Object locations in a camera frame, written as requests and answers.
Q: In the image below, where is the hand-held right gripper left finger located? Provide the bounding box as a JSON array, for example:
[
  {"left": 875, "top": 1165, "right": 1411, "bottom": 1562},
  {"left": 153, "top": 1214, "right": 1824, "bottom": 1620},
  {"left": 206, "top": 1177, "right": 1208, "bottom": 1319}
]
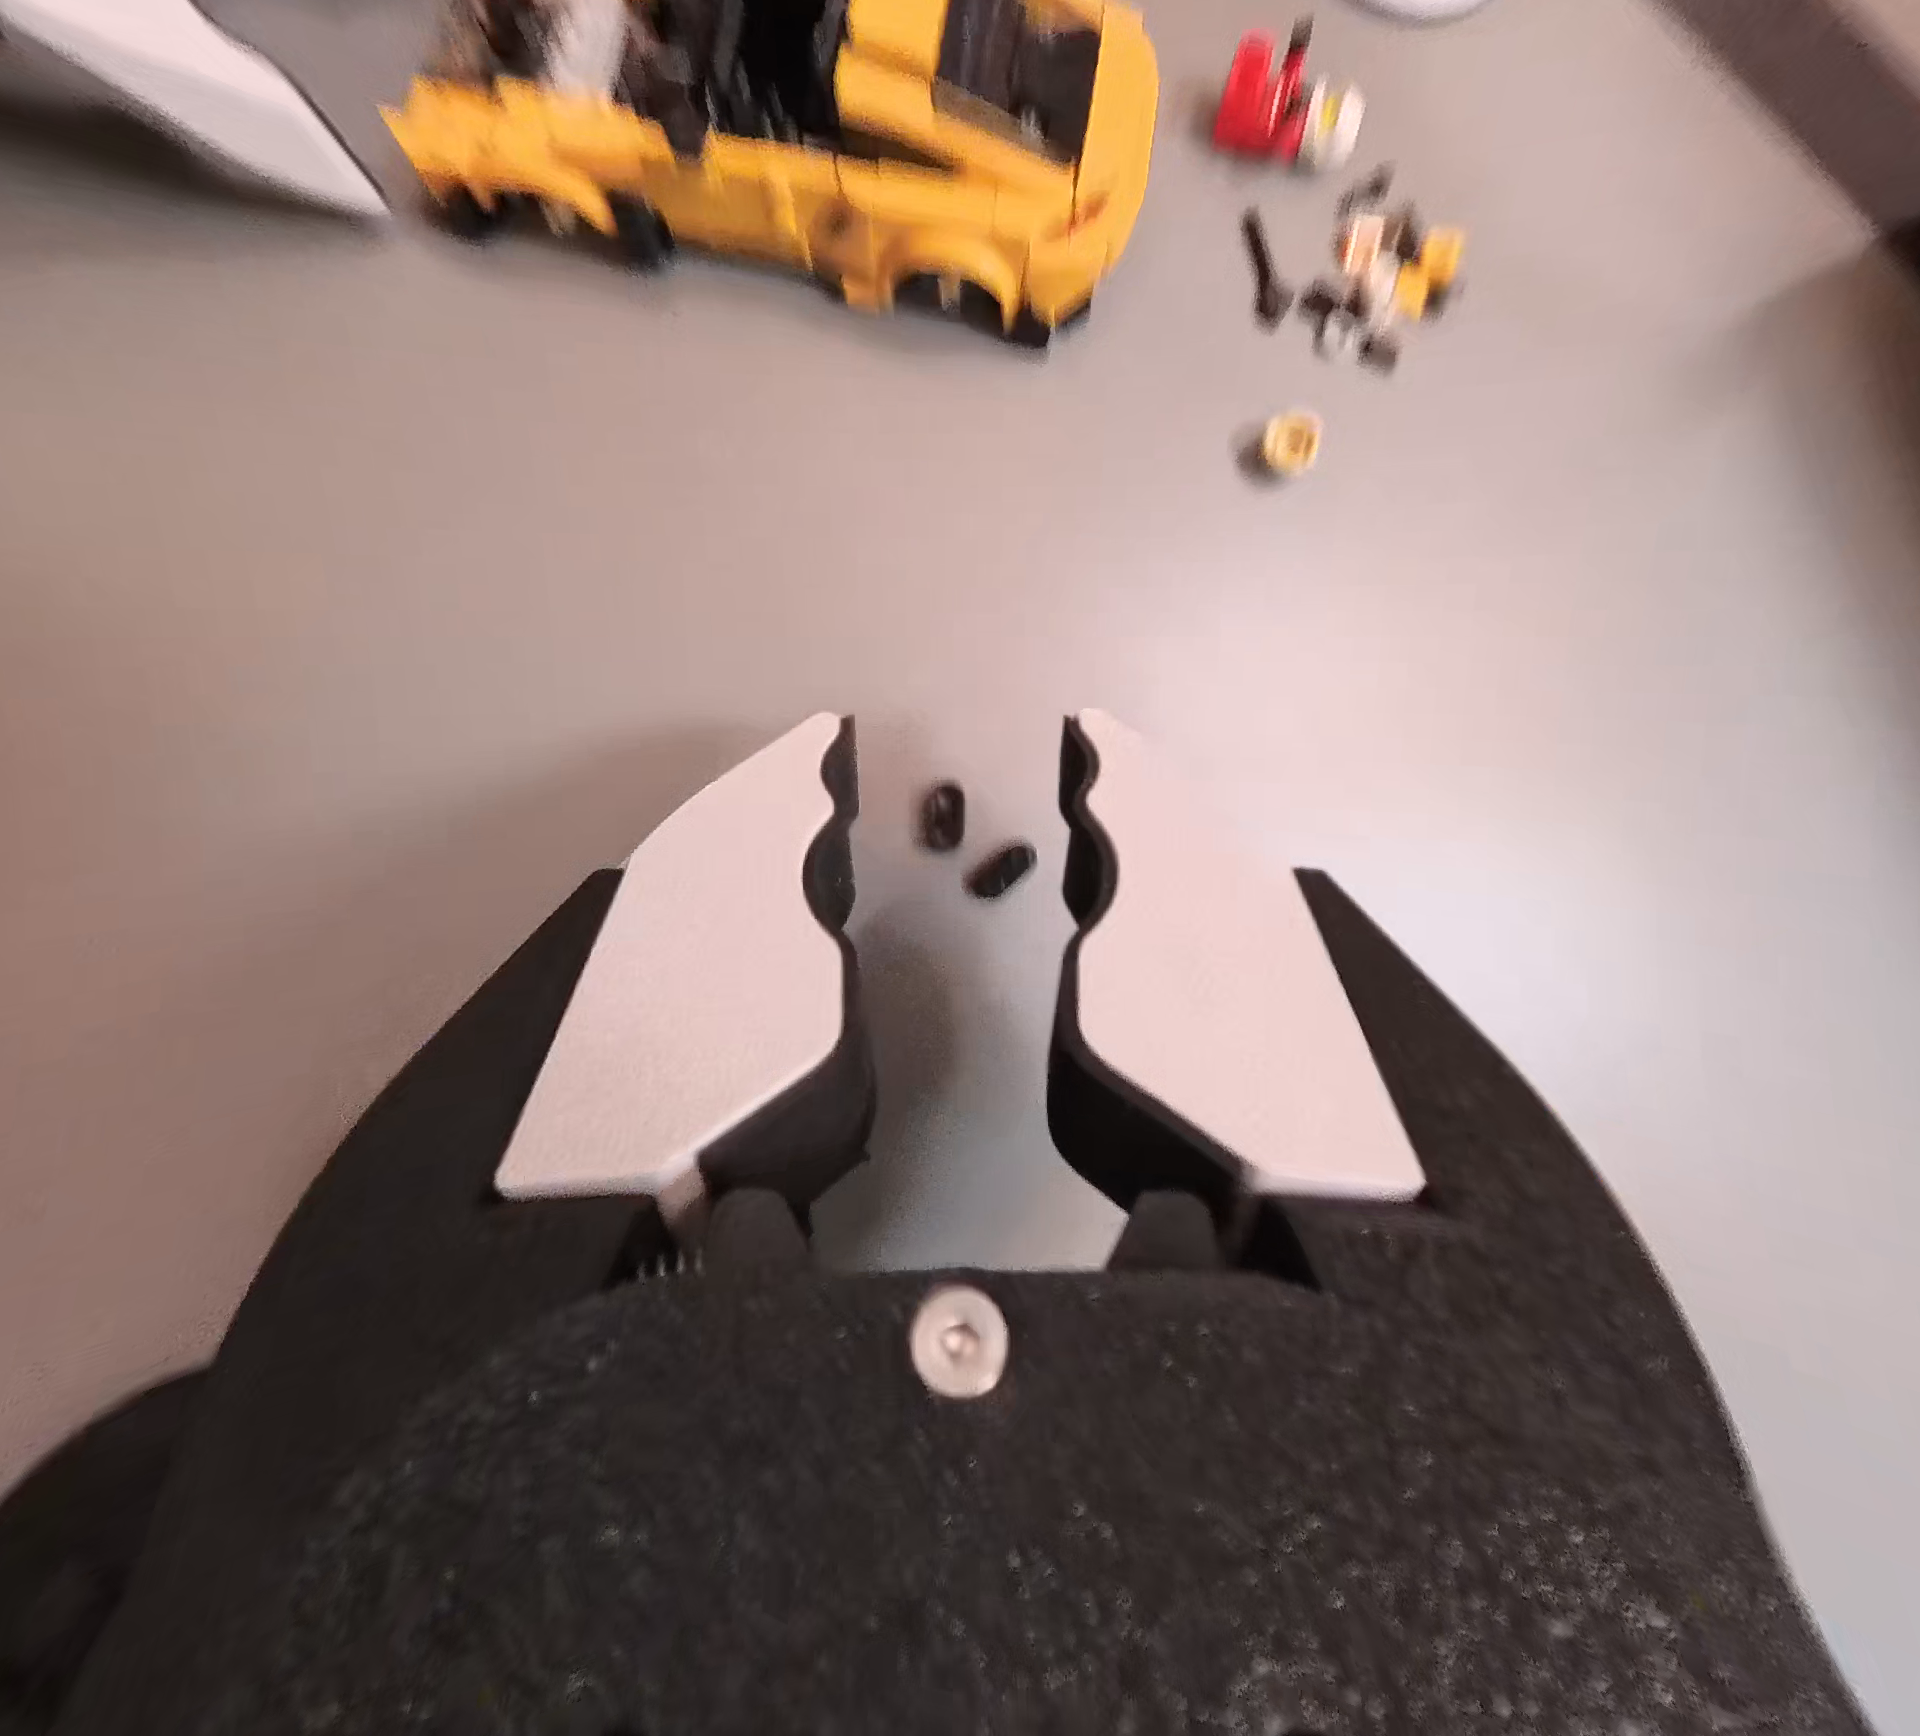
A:
[{"left": 492, "top": 711, "right": 877, "bottom": 1236}]

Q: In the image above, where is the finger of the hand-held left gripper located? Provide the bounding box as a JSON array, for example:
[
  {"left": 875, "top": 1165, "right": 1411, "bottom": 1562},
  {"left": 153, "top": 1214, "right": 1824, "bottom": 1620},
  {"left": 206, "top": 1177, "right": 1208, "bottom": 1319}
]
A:
[{"left": 0, "top": 0, "right": 396, "bottom": 222}]

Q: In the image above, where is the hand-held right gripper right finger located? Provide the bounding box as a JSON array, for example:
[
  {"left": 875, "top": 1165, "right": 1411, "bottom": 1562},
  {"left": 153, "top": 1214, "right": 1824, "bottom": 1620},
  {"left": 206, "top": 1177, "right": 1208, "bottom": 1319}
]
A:
[{"left": 1045, "top": 707, "right": 1427, "bottom": 1214}]

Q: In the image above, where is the tan round lego piece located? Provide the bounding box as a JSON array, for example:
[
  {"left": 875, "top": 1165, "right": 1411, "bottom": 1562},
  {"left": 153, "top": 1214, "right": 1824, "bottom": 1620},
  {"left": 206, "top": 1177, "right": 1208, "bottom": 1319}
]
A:
[{"left": 1234, "top": 403, "right": 1330, "bottom": 488}]

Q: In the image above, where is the black lego wrench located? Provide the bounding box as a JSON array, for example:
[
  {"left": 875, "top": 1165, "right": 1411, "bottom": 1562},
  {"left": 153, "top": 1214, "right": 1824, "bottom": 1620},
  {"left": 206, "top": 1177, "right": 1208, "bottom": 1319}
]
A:
[{"left": 1238, "top": 205, "right": 1298, "bottom": 331}]

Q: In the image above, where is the pile of small lego pieces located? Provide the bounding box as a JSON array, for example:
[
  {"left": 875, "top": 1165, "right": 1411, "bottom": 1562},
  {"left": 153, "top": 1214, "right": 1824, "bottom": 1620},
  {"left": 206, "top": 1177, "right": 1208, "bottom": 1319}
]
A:
[{"left": 1293, "top": 168, "right": 1472, "bottom": 374}]

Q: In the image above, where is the red lego minifigure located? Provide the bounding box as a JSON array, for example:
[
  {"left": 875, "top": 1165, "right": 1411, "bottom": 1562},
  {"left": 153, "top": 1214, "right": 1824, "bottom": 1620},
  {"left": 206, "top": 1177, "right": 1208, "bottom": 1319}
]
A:
[{"left": 1208, "top": 17, "right": 1371, "bottom": 173}]

